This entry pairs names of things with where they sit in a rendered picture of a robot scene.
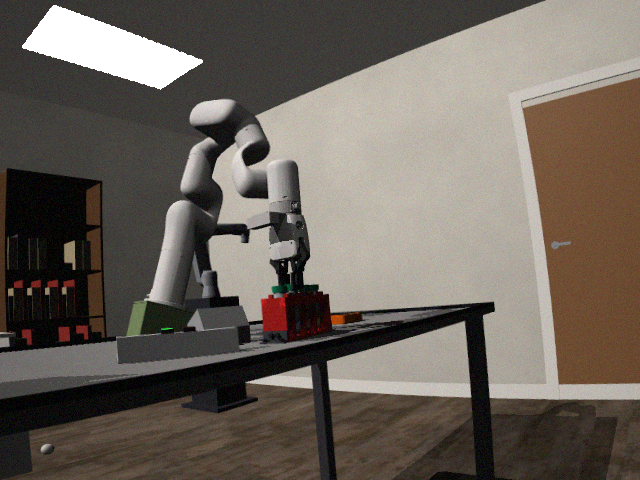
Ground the orange digital multimeter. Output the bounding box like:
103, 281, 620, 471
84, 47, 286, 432
331, 312, 362, 325

